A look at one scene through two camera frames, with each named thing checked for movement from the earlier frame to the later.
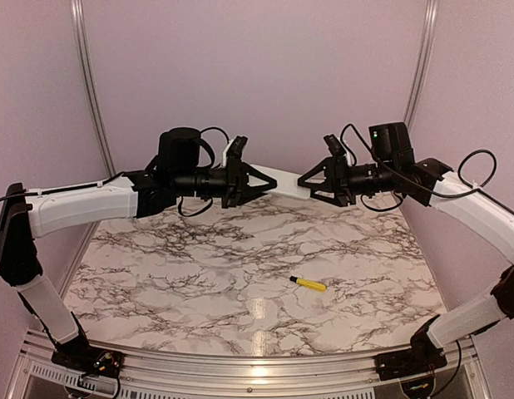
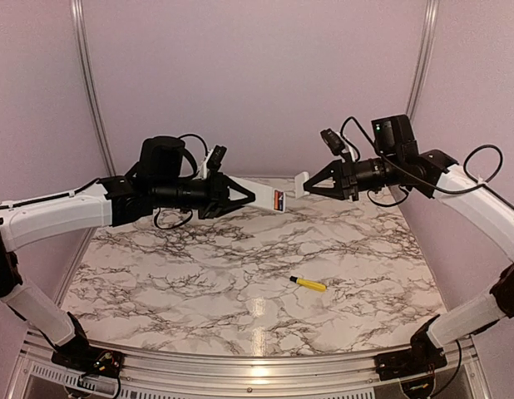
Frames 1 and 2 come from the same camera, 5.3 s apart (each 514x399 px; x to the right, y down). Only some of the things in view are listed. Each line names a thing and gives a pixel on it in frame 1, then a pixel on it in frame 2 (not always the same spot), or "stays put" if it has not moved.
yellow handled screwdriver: [309, 284] stays put
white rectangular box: [287, 183] -> [264, 195]
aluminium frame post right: [422, 59] stays put
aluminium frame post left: [77, 12] stays put
